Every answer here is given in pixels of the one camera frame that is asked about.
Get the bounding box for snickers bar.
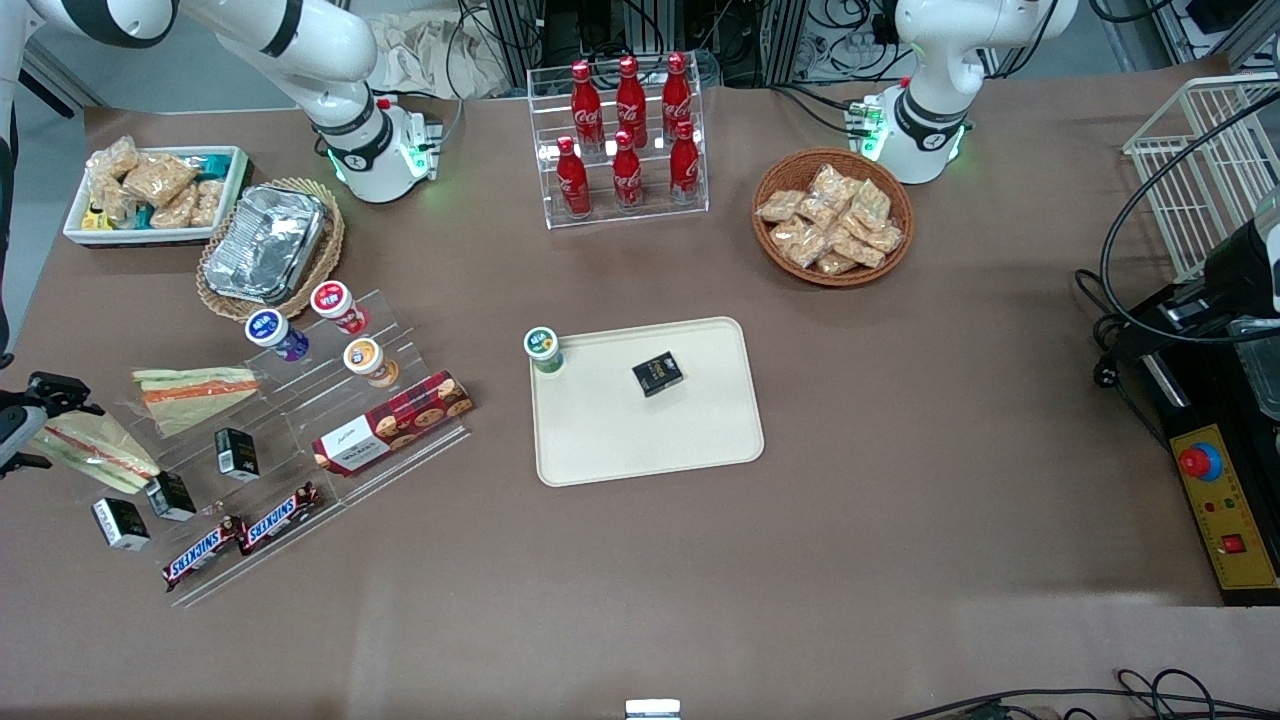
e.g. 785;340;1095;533
162;516;247;593
238;481;323;557

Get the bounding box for small black white box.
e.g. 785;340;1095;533
214;427;262;482
91;497;152;552
146;470;198;523

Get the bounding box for black cable with plug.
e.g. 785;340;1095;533
1074;267;1153;392

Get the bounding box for green lid cup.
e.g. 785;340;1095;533
523;326;564;377

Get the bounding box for purple lid cup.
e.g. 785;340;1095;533
245;309;311;363

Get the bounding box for flat wicker basket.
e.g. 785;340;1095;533
196;178;347;323

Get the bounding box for orange lid cup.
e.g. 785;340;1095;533
343;337;401;390

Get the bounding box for black floor cables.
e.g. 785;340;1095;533
888;668;1280;720

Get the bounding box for red plaid cookie box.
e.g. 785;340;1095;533
312;370;475;477

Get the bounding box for small black box gold print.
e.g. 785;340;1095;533
631;352;685;398

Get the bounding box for red coca cola bottle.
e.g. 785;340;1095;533
611;130;645;212
570;60;605;153
556;136;592;219
662;52;694;136
669;120;702;205
616;55;649;149

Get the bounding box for black machine with cylinder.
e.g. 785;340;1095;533
1108;188;1280;607

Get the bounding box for clear acrylic bottle rack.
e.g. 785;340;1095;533
527;60;710;231

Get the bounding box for round wicker bowl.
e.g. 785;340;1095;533
751;148;916;289

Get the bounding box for grey black slanted bar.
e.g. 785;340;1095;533
18;42;107;119

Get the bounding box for crumpled beige cloth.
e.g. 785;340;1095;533
378;14;513;101

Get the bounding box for thick black looped cable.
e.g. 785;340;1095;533
1099;92;1280;347

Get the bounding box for triangle sandwich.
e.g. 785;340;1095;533
130;366;262;439
28;408;162;497

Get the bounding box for white wire basket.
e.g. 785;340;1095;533
1122;72;1280;287

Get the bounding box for clear acrylic stepped stand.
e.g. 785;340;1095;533
62;288;473;609

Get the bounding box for white rectangular bin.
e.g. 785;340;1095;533
62;146;251;249

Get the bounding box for red lid cup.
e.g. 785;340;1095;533
310;280;370;337

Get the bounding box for cream plastic tray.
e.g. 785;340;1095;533
528;317;766;488

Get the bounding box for aluminium foil container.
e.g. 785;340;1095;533
203;184;332;306

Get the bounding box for yellow emergency stop panel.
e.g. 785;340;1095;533
1169;424;1280;592

